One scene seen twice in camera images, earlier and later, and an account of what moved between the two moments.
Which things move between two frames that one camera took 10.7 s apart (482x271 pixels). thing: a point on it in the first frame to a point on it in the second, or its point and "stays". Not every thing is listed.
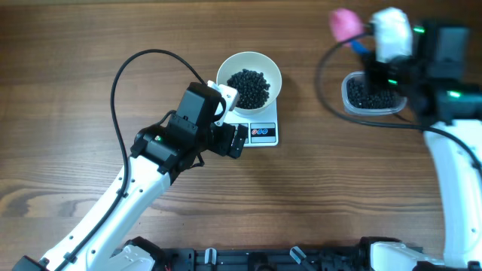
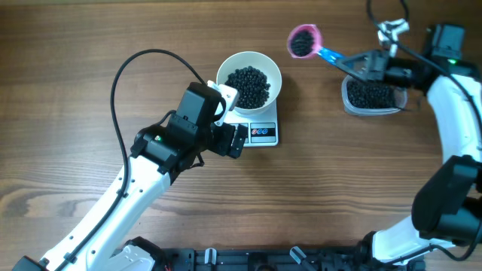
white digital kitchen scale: (263, 127) stays
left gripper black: (223, 147) stays
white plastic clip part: (232, 98) stays
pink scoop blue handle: (346, 28) to (316, 49)
